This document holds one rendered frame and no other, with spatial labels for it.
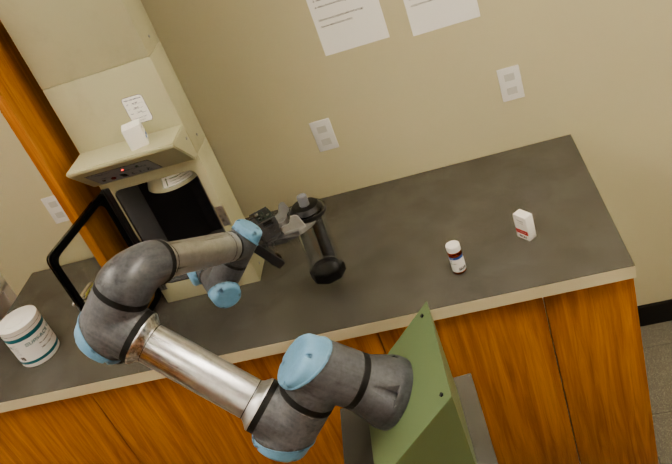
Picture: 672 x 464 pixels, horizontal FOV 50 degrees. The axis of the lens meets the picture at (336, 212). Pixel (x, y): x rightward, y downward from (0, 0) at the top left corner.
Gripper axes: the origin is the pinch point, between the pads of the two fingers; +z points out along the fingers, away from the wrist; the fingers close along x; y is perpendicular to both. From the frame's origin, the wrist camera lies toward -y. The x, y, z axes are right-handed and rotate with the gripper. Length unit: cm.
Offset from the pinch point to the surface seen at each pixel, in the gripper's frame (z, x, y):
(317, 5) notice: 37, 40, 40
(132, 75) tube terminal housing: -23, 25, 49
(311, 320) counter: -11.7, -8.2, -25.2
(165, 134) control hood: -22.7, 19.8, 31.9
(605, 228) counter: 66, -39, -24
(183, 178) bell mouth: -23.0, 28.9, 14.3
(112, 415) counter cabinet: -75, 24, -43
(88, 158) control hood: -43, 30, 32
